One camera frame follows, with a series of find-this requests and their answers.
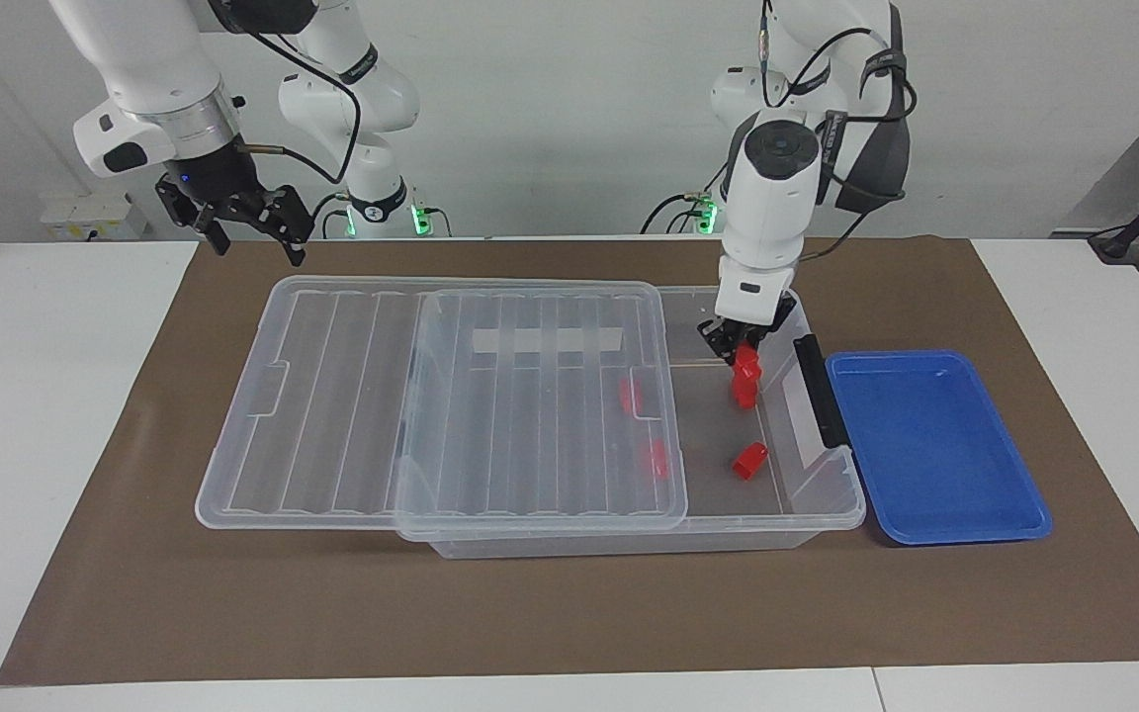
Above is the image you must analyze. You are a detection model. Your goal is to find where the clear ribbed box lid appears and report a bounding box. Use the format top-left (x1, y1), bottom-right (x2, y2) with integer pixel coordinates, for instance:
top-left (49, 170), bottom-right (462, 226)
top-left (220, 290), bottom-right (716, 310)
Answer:
top-left (196, 275), bottom-right (689, 540)

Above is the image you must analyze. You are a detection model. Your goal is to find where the clear plastic storage box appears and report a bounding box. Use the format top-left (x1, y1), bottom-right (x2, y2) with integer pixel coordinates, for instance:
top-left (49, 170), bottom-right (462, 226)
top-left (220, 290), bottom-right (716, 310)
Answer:
top-left (401, 285), bottom-right (867, 560)

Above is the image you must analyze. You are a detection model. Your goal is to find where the blue plastic tray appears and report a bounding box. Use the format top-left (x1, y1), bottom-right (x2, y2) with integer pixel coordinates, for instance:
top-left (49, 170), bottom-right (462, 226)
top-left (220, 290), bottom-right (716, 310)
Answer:
top-left (825, 349), bottom-right (1053, 547)

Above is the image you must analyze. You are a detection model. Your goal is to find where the white power strip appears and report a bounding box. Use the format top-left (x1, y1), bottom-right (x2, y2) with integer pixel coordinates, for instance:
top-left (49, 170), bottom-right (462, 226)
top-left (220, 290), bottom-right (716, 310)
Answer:
top-left (41, 193), bottom-right (150, 241)

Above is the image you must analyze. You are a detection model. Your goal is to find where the white label strip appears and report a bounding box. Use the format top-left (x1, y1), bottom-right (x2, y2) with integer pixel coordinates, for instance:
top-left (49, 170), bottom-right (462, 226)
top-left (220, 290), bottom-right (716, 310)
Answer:
top-left (471, 326), bottom-right (625, 357)

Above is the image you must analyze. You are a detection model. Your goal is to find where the brown table mat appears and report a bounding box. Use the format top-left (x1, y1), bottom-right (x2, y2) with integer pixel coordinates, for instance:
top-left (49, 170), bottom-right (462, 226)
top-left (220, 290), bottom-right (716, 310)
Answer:
top-left (0, 235), bottom-right (1139, 688)

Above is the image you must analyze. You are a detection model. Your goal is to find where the black box latch handle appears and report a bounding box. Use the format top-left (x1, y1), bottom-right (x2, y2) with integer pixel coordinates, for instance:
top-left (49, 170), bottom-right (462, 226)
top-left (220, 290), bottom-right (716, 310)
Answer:
top-left (793, 334), bottom-right (852, 448)

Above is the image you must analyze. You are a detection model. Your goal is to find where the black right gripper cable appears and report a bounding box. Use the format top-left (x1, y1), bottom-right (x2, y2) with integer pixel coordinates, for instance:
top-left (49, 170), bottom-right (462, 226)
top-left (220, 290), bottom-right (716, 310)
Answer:
top-left (233, 0), bottom-right (365, 186)

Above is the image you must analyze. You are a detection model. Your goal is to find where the black base cable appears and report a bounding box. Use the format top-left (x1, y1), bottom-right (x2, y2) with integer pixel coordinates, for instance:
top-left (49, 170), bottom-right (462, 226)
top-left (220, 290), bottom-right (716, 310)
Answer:
top-left (641, 188), bottom-right (729, 235)

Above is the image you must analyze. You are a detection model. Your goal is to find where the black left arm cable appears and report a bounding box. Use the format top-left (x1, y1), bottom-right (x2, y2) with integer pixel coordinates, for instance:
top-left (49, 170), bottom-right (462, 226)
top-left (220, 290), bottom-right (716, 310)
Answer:
top-left (755, 0), bottom-right (919, 263)

